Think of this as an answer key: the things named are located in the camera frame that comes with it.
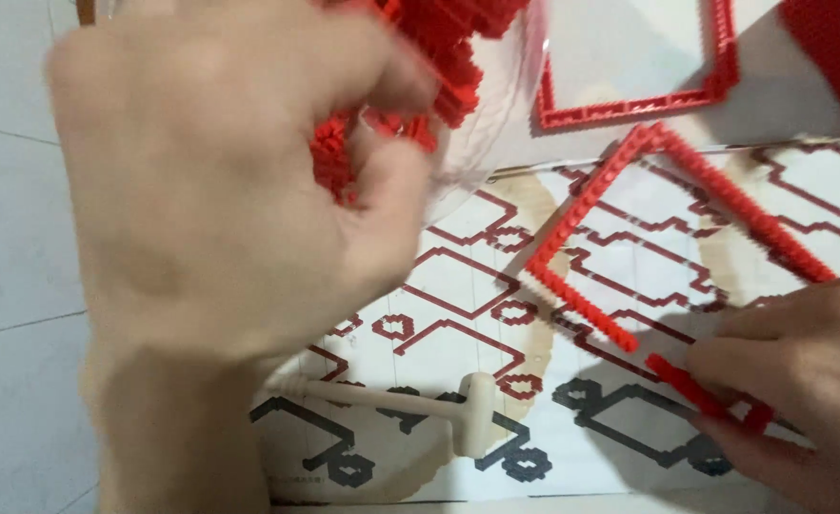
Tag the person's right hand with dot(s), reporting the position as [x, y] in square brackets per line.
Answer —
[813, 371]

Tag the person's left hand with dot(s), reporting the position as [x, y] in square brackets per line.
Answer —
[198, 185]

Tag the red brick strip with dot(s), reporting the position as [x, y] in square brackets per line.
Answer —
[691, 389]

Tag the pile of red bricks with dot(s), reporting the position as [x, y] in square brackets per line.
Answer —
[448, 50]

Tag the brown wooden piece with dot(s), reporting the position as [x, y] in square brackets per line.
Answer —
[85, 11]

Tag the printed instruction sheet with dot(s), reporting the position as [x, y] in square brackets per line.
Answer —
[606, 442]

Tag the clear plastic bag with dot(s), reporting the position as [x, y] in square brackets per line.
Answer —
[498, 114]

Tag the red brick plate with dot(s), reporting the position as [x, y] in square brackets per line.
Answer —
[838, 50]

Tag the cream plastic hammer tool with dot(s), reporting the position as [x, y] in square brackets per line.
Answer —
[473, 418]

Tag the large open red brick frame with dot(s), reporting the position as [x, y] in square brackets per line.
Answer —
[584, 207]

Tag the small square red brick frame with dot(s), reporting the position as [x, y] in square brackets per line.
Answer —
[634, 107]

